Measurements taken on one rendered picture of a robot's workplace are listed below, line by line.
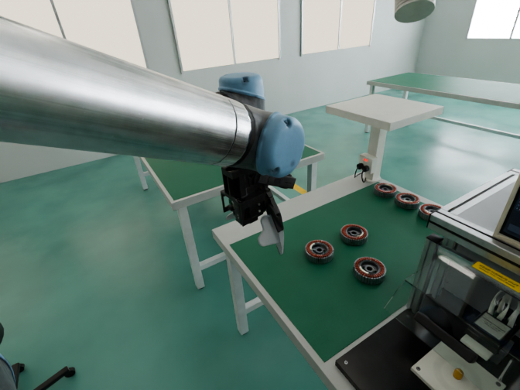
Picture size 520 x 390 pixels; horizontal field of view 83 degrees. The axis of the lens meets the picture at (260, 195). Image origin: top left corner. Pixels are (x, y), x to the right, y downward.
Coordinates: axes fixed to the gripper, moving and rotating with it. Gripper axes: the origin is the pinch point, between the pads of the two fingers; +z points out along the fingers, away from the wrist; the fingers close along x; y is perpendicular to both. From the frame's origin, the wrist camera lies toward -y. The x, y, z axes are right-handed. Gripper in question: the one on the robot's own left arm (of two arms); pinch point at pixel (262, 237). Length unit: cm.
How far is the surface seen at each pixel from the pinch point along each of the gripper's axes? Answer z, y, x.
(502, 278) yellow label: 9, -35, 39
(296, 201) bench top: 40, -62, -50
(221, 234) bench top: 40, -18, -55
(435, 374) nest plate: 37, -24, 36
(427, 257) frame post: 16.4, -40.0, 22.1
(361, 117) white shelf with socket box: -5, -79, -28
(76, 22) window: -54, -55, -409
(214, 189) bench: 40, -38, -93
